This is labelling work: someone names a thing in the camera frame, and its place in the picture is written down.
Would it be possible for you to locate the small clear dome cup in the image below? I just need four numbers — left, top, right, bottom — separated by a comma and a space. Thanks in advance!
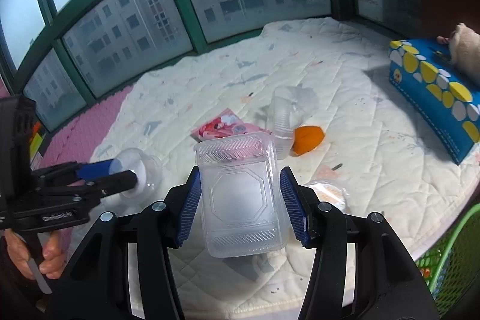
109, 148, 163, 205

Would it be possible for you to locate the clear plastic container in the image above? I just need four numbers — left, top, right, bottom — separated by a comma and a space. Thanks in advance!
194, 132, 289, 258

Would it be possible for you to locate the green plastic mesh trash basket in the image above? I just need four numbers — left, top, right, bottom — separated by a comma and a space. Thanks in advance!
416, 204, 479, 319

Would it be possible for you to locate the person left hand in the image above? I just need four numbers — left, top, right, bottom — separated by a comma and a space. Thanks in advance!
3, 227, 67, 281

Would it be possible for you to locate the pink foam floor mat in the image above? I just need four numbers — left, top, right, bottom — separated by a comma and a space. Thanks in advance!
32, 85, 133, 170

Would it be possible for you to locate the white quilted bed mat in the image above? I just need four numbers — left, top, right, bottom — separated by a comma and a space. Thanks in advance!
67, 16, 480, 317

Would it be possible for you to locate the small pudding cup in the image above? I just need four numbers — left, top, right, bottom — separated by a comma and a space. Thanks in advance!
304, 179, 350, 213

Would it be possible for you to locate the pink snack packet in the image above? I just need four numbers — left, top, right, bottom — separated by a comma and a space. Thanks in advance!
190, 108, 271, 142

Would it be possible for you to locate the orange peel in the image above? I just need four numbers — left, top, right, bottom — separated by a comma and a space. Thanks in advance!
292, 126, 325, 156

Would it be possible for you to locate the blue tissue box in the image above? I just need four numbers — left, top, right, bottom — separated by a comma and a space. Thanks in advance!
389, 39, 479, 164

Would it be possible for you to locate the beige plush toy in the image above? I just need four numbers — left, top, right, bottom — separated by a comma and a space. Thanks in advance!
436, 23, 480, 86

